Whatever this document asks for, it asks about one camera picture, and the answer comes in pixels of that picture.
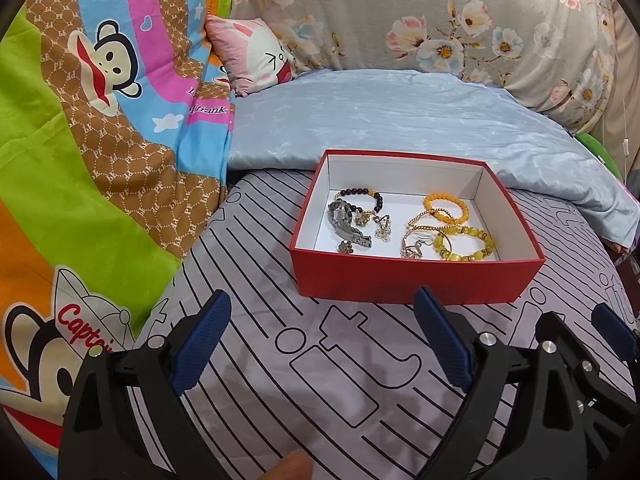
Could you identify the cartoon monkey blanket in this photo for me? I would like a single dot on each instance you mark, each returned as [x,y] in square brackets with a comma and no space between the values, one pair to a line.
[100,160]

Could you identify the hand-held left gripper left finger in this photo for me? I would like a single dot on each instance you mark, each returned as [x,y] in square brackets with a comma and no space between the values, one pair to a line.
[200,350]

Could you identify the person's left hand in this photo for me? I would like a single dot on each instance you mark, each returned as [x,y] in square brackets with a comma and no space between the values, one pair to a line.
[294,467]

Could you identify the small gold flower earring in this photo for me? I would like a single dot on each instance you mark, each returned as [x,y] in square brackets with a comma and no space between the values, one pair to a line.
[362,219]

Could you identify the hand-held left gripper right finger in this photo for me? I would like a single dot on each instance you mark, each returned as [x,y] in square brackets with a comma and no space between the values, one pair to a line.
[445,345]

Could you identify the grey metal wristwatch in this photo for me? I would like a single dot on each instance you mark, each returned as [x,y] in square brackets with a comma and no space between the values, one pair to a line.
[345,225]

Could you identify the small dark flower earring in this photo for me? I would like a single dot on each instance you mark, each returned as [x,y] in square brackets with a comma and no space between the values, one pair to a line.
[345,247]

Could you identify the grey floral quilt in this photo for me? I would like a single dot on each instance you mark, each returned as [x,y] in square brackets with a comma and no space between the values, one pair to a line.
[400,10]

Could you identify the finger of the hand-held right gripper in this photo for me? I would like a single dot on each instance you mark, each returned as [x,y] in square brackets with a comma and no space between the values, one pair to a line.
[555,325]
[612,330]

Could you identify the light blue quilt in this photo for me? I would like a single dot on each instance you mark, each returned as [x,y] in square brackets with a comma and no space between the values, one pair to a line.
[400,110]

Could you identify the pink rabbit pillow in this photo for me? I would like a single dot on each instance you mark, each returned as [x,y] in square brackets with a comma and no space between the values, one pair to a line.
[250,55]

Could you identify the red cardboard box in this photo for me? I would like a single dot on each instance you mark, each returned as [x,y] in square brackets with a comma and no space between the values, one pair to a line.
[400,280]

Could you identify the green plastic item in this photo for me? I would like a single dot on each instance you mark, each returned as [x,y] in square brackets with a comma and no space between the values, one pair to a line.
[600,152]

